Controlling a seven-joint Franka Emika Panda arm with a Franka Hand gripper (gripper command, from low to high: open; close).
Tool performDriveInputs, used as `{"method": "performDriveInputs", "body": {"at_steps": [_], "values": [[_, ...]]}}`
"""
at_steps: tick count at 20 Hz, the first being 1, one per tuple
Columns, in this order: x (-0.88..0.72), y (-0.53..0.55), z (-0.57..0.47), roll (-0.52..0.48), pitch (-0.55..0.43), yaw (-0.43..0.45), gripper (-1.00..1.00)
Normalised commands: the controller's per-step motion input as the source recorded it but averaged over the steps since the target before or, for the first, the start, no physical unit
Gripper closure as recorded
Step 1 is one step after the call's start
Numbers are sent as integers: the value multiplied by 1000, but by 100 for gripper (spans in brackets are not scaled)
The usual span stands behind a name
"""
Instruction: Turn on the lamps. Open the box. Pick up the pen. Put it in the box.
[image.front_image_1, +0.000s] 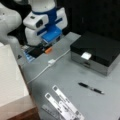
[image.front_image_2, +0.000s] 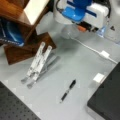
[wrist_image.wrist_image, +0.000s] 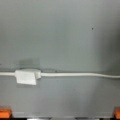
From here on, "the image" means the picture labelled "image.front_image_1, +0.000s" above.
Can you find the wooden shelf block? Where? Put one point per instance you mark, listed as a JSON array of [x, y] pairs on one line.
[[16, 103]]

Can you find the clear plastic ruler strip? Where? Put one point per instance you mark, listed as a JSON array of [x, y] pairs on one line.
[[49, 111]]

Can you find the black pen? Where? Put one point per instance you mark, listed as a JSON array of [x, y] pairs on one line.
[[91, 88]]

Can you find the upper metal ruler strip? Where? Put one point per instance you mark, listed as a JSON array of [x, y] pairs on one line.
[[67, 102]]

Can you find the white and blue gripper body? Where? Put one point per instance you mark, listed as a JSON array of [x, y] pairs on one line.
[[44, 27]]

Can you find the small orange object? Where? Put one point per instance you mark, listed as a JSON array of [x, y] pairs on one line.
[[48, 50]]

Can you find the black tray with blue edge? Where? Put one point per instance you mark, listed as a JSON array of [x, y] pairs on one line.
[[32, 52]]

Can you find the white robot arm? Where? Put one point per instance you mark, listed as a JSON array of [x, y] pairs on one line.
[[42, 6]]

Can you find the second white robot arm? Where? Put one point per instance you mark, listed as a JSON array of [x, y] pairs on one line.
[[9, 21]]

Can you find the black and grey storage box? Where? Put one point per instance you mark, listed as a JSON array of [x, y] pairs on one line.
[[96, 52]]

